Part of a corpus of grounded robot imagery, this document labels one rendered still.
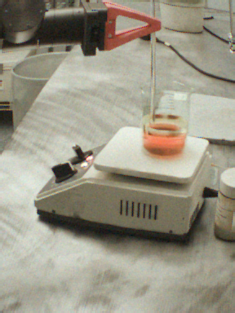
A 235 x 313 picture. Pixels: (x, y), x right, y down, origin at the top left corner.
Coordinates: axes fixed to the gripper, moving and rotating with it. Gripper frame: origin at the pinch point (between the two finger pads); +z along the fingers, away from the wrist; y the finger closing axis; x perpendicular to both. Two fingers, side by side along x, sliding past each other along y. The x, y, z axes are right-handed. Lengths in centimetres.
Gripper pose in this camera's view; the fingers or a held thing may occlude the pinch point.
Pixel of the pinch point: (154, 24)
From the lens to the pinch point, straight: 94.4
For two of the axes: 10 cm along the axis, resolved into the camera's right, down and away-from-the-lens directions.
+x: -0.3, 9.1, 4.1
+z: 9.9, -0.4, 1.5
